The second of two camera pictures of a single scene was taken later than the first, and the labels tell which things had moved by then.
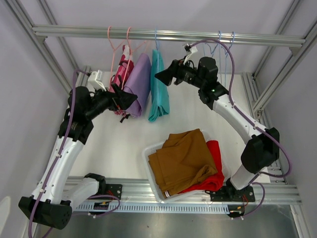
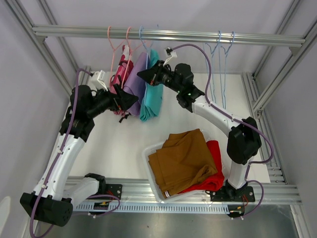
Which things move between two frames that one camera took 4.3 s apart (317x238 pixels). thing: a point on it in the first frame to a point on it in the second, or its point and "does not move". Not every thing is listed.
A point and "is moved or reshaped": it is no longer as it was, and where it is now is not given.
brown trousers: x=184 y=159 does not move
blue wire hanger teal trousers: x=158 y=66 to x=147 y=50
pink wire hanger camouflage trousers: x=114 y=49 does not move
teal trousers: x=159 y=103 is moved or reshaped
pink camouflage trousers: x=125 y=66 does not move
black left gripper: x=122 y=99 does not move
